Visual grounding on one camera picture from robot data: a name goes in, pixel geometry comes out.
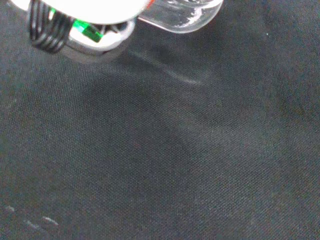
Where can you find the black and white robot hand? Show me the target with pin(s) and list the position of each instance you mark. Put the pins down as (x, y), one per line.
(100, 12)

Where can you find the black cloth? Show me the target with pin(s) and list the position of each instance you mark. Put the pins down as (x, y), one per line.
(175, 145)

